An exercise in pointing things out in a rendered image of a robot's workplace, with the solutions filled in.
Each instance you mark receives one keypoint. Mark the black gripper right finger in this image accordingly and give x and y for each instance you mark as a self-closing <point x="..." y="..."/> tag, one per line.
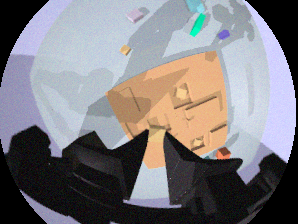
<point x="186" y="170"/>

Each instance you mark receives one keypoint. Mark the small green block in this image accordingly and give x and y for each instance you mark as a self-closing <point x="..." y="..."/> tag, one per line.
<point x="197" y="25"/>

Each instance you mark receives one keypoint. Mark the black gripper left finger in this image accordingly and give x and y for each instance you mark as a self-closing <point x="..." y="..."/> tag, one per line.
<point x="124" y="162"/>

